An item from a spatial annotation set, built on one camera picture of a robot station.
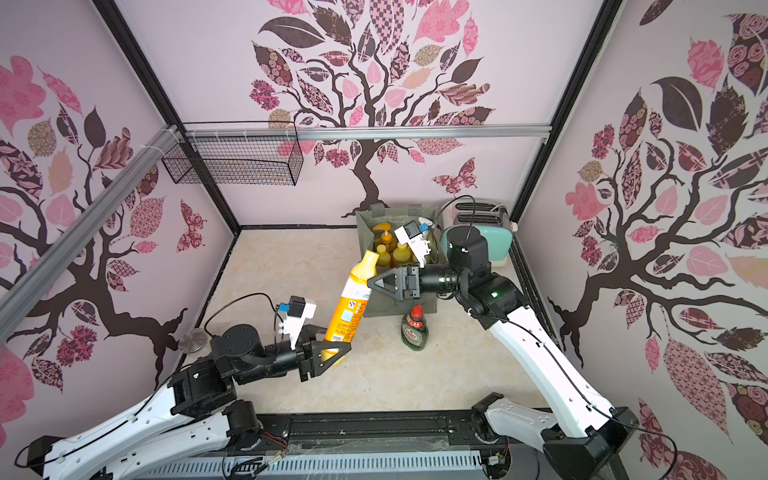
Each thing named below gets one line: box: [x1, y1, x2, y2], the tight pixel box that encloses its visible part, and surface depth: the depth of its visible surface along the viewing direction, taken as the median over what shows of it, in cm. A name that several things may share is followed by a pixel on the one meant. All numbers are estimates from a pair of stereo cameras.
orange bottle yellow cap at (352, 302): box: [322, 250, 380, 359], surface depth 56 cm
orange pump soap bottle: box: [373, 222, 397, 260], surface depth 89 cm
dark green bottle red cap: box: [401, 305, 429, 351], surface depth 81 cm
